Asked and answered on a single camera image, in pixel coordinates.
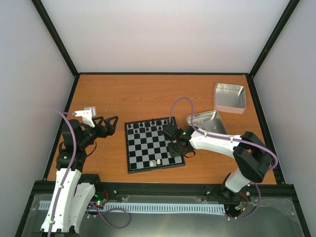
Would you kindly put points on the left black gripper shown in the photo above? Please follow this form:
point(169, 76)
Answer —
point(111, 130)

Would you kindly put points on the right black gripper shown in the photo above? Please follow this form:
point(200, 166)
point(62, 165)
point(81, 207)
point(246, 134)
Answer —
point(174, 153)

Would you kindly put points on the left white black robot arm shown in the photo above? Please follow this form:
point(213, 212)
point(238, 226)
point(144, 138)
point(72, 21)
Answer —
point(74, 190)

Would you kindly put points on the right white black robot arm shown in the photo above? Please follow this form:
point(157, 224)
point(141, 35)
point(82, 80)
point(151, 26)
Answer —
point(250, 154)

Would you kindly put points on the small green circuit board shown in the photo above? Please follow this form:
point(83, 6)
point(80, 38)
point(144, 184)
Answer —
point(100, 199)

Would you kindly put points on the black and white chessboard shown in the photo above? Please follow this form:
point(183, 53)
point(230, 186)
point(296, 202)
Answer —
point(145, 142)

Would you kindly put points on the gold metal tin box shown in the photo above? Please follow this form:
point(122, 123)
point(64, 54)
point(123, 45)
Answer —
point(206, 122)

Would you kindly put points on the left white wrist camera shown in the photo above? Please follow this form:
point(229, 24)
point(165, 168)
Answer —
point(87, 114)

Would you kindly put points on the light blue cable duct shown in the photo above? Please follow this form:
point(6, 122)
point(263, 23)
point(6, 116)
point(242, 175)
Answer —
point(160, 208)

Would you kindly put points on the black frame rail base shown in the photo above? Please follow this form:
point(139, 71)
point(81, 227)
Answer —
point(210, 191)

